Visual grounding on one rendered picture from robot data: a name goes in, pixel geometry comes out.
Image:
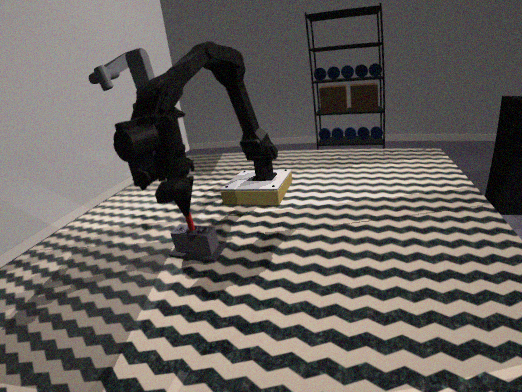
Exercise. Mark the red peg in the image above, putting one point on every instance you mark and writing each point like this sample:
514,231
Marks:
190,222

